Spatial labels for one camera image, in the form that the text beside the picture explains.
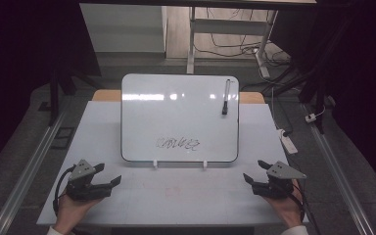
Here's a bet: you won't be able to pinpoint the person's left hand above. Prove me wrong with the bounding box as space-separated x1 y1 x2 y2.
54 192 104 234

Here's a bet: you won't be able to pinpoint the white dry-erase whiteboard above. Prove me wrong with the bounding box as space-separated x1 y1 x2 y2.
120 72 240 164

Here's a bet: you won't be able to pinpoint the white desk frame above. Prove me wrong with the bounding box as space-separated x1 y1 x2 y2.
186 6 279 79

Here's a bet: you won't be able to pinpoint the silver metal rail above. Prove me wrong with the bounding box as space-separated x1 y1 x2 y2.
302 104 375 235
0 107 69 235

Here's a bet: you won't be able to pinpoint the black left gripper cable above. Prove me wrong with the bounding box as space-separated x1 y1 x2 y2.
52 164 77 216

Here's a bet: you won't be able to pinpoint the person's right hand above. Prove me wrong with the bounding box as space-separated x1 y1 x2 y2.
262 180 305 229

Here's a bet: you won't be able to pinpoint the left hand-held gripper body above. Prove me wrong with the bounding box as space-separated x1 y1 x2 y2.
66 159 113 202

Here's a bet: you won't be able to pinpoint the black metal stand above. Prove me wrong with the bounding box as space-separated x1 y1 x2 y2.
38 58 103 126

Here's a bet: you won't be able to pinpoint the white marker pen black cap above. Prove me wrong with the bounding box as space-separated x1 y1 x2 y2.
221 78 231 116

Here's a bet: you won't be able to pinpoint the tangled black floor cables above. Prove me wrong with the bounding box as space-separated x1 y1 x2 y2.
194 8 292 68

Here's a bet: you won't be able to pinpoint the wooden table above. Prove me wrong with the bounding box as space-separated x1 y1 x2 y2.
92 89 266 105

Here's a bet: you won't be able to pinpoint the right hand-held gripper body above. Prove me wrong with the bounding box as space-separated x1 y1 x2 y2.
253 160 307 200

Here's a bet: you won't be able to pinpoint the white power strip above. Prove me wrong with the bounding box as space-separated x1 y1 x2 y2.
277 128 299 155

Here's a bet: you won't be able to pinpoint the black floor plate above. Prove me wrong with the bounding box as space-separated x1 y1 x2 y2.
50 126 76 151

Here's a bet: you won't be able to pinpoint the white cabinet panel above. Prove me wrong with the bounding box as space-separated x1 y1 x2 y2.
79 3 168 54

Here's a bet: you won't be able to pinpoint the small white adapter with cable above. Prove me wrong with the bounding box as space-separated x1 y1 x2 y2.
305 105 327 123

